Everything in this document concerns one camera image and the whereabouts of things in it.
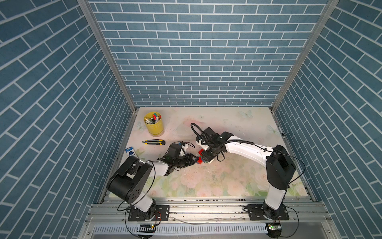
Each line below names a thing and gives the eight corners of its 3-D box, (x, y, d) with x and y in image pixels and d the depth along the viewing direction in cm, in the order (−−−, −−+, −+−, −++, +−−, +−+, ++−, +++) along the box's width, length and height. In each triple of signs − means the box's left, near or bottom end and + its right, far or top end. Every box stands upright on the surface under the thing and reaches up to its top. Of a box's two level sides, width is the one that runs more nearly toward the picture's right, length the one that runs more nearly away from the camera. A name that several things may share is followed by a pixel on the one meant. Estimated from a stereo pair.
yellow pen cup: (147, 136, 106) (141, 124, 94) (150, 125, 113) (145, 111, 102) (163, 137, 106) (159, 124, 95) (165, 125, 113) (162, 111, 102)
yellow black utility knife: (142, 145, 102) (141, 143, 100) (143, 141, 104) (142, 139, 102) (165, 145, 102) (164, 143, 100) (165, 141, 104) (165, 139, 102)
